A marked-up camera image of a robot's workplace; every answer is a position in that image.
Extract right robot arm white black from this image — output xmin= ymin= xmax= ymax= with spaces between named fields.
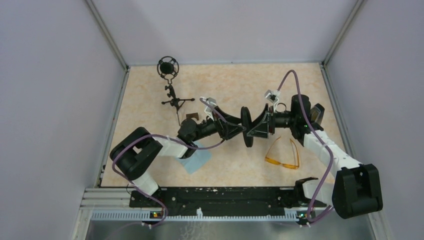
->
xmin=240 ymin=94 xmax=383 ymax=219

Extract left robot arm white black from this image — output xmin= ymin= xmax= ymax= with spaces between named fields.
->
xmin=109 ymin=106 xmax=248 ymax=207

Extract black microphone on tripod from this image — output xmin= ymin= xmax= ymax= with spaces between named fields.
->
xmin=156 ymin=56 xmax=195 ymax=126

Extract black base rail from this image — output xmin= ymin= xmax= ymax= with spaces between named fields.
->
xmin=129 ymin=186 xmax=310 ymax=217

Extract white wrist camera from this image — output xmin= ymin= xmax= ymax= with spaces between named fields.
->
xmin=264 ymin=89 xmax=281 ymax=105
xmin=199 ymin=96 xmax=217 ymax=119

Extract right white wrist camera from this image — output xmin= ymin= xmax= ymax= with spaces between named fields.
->
xmin=264 ymin=89 xmax=281 ymax=105

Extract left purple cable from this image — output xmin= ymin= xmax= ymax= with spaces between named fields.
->
xmin=111 ymin=97 xmax=248 ymax=229

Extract purple cable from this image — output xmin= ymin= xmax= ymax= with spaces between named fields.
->
xmin=111 ymin=97 xmax=248 ymax=229
xmin=276 ymin=69 xmax=335 ymax=228

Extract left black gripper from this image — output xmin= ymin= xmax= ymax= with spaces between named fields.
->
xmin=191 ymin=106 xmax=247 ymax=142

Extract white cable duct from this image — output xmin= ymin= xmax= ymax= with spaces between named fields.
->
xmin=90 ymin=208 xmax=306 ymax=223

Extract small brown wooden block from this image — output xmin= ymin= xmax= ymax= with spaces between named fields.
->
xmin=185 ymin=112 xmax=200 ymax=121

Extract light blue cleaning cloth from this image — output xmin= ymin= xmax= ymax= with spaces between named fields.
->
xmin=176 ymin=141 xmax=212 ymax=175

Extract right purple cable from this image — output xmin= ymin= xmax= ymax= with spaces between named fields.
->
xmin=276 ymin=69 xmax=335 ymax=228

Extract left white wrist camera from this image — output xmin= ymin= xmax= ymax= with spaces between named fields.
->
xmin=199 ymin=96 xmax=217 ymax=119

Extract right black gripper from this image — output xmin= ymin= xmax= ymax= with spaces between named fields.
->
xmin=246 ymin=104 xmax=297 ymax=139

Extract orange sunglasses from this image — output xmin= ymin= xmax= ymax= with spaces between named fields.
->
xmin=264 ymin=136 xmax=301 ymax=170

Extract black glasses case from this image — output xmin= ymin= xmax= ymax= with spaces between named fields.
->
xmin=240 ymin=106 xmax=254 ymax=148

